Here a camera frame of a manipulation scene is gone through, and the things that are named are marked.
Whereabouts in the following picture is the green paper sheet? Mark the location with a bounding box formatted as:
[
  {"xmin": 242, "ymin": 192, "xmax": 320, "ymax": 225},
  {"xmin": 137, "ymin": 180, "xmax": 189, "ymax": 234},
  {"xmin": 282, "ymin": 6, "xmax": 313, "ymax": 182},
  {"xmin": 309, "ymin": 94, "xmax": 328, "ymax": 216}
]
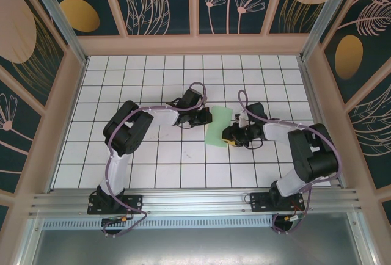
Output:
[{"xmin": 205, "ymin": 105, "xmax": 234, "ymax": 148}]

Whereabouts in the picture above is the grey metal sheet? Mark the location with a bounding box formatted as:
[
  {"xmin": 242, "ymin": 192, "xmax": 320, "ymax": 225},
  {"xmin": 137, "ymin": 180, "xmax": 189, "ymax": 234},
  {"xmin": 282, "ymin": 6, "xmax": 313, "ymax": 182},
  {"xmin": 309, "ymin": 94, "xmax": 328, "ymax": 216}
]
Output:
[{"xmin": 18, "ymin": 216, "xmax": 379, "ymax": 265}]

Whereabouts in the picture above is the black controller board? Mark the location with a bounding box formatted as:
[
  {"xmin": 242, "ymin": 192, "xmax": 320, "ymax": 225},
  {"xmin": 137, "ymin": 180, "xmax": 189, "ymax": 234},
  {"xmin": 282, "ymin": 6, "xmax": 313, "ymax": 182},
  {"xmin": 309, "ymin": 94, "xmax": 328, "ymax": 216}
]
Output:
[{"xmin": 101, "ymin": 216, "xmax": 135, "ymax": 227}]

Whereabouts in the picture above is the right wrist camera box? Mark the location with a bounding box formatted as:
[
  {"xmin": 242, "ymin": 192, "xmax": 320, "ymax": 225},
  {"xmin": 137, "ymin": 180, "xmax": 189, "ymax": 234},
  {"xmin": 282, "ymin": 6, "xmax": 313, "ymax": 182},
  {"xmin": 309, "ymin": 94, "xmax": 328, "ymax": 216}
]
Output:
[{"xmin": 235, "ymin": 111, "xmax": 250, "ymax": 128}]

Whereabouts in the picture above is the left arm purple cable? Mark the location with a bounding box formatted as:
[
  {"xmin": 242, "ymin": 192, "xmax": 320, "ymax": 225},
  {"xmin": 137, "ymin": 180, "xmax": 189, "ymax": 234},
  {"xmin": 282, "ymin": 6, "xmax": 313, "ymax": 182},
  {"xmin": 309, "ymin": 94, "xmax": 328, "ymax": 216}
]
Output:
[{"xmin": 102, "ymin": 82, "xmax": 210, "ymax": 238}]

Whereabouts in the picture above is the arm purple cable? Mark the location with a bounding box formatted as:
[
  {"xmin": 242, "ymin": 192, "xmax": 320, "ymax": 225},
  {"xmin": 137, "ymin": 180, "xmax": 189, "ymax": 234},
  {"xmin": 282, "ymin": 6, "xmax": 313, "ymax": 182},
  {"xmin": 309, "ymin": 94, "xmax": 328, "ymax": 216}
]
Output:
[
  {"xmin": 238, "ymin": 89, "xmax": 342, "ymax": 236},
  {"xmin": 102, "ymin": 82, "xmax": 210, "ymax": 238}
]

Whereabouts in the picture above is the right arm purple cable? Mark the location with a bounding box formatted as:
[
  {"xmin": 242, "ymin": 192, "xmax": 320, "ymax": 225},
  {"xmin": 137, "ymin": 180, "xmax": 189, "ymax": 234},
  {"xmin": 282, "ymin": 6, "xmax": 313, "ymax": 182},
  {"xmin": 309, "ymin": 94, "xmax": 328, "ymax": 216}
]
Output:
[{"xmin": 238, "ymin": 89, "xmax": 342, "ymax": 236}]

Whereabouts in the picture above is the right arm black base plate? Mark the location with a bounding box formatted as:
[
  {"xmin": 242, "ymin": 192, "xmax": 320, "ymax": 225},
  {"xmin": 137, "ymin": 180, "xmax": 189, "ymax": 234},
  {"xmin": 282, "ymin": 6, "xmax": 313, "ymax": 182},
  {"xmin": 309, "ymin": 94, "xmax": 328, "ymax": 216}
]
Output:
[{"xmin": 249, "ymin": 192, "xmax": 305, "ymax": 214}]

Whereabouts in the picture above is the long aluminium base rail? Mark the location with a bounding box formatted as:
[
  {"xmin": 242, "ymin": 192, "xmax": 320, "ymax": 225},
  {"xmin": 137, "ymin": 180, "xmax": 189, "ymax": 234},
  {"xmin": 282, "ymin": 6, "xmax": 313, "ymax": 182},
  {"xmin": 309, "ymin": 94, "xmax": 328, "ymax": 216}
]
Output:
[{"xmin": 29, "ymin": 187, "xmax": 363, "ymax": 217}]

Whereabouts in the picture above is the aluminium side rail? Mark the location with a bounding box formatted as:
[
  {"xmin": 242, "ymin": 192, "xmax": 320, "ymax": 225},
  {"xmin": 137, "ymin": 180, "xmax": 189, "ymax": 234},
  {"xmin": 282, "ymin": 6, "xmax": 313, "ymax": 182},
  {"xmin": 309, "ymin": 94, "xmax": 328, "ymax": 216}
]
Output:
[{"xmin": 298, "ymin": 59, "xmax": 342, "ymax": 188}]

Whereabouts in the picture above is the slotted grey cable duct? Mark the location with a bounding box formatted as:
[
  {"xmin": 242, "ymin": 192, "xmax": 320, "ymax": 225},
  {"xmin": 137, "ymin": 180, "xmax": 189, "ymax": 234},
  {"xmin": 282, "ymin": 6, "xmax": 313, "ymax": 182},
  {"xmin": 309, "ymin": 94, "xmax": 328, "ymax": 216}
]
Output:
[{"xmin": 42, "ymin": 216, "xmax": 276, "ymax": 230}]

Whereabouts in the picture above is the red wire with yellow connector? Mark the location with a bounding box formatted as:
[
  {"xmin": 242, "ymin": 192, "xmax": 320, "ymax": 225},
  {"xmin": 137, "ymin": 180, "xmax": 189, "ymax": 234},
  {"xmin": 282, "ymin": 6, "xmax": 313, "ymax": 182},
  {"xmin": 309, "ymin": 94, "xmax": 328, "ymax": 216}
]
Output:
[
  {"xmin": 283, "ymin": 203, "xmax": 303, "ymax": 222},
  {"xmin": 119, "ymin": 203, "xmax": 134, "ymax": 222}
]

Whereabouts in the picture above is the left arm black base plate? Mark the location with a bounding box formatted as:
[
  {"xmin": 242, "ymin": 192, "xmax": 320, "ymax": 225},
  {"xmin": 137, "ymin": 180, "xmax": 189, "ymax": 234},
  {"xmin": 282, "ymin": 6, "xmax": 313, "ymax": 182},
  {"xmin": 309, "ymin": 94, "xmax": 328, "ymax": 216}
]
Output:
[{"xmin": 87, "ymin": 194, "xmax": 144, "ymax": 216}]

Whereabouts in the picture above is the aluminium corner post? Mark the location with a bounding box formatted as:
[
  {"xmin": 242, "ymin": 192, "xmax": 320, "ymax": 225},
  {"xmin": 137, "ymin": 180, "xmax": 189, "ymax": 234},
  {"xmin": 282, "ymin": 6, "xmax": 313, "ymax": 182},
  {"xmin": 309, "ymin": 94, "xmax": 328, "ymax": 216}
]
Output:
[
  {"xmin": 24, "ymin": 0, "xmax": 90, "ymax": 66},
  {"xmin": 299, "ymin": 0, "xmax": 369, "ymax": 62}
]

